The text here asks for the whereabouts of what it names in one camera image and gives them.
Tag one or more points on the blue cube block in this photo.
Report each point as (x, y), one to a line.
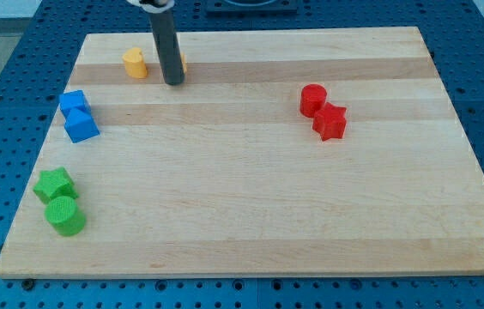
(73, 100)

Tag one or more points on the white rod holder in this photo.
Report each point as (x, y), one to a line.
(153, 5)

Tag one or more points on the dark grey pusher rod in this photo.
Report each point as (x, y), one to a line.
(167, 47)

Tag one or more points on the red cylinder block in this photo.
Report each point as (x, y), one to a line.
(312, 98)

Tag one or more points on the green cylinder block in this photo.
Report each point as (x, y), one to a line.
(64, 215)

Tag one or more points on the yellow block behind rod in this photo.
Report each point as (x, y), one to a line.
(183, 62)

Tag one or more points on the yellow heart block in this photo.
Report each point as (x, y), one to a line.
(134, 64)

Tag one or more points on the green star block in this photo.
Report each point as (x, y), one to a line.
(54, 183)

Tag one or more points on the blue triangle block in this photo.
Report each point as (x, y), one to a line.
(80, 126)

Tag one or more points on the wooden board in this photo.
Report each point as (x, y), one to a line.
(222, 176)

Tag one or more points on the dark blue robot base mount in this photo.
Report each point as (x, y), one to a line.
(215, 7)

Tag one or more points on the red star block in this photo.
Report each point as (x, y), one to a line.
(330, 121)

